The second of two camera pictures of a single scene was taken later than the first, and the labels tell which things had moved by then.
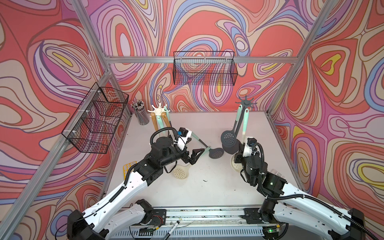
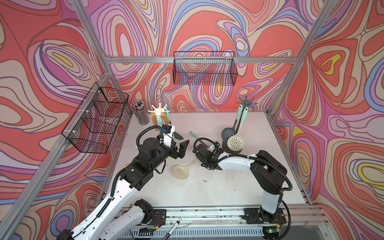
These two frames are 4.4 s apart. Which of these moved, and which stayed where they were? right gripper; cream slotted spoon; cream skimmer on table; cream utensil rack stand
Moved: right gripper
Stayed: cream utensil rack stand; cream slotted spoon; cream skimmer on table
